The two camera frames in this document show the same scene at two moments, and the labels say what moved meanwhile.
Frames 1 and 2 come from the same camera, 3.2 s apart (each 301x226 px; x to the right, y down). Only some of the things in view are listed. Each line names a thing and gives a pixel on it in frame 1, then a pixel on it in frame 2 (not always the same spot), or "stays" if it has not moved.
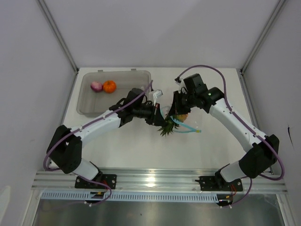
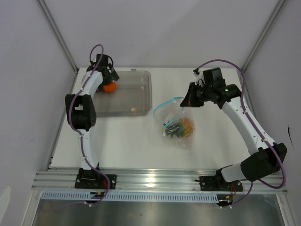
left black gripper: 155,116 -> 113,76
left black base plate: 109,180 stays
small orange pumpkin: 109,86 stays
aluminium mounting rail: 275,182 stays
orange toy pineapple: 171,122 -> 183,127
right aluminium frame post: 276,12 stays
